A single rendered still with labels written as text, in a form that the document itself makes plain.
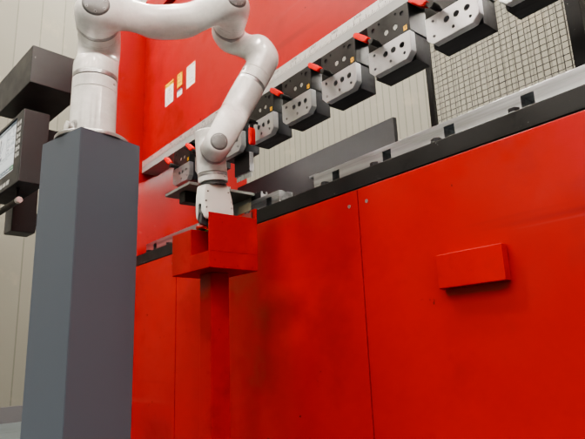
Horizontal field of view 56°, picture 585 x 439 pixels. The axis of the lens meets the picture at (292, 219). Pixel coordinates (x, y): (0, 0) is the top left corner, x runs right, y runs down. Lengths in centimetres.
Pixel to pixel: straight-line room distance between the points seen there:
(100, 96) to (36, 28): 423
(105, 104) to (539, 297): 115
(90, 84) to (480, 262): 108
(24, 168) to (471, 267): 216
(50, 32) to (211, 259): 460
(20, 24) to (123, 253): 441
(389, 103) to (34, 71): 332
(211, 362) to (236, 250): 31
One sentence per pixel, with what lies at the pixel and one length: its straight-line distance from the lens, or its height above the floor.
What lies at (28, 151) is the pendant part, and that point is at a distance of 283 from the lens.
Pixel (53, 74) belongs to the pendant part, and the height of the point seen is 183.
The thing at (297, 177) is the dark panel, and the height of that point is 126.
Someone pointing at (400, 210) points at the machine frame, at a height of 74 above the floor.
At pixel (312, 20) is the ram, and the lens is 190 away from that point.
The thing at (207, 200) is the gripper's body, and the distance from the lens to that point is 151.
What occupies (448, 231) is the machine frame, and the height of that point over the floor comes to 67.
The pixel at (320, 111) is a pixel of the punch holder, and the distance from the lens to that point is 179.
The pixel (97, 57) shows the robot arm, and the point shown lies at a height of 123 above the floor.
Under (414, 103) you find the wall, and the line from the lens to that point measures 520.
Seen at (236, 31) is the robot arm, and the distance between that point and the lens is 177.
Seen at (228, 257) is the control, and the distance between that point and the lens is 148.
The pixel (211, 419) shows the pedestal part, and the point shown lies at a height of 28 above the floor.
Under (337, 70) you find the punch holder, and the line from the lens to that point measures 172.
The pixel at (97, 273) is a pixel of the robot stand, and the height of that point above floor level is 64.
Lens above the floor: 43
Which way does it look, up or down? 14 degrees up
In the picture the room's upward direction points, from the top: 2 degrees counter-clockwise
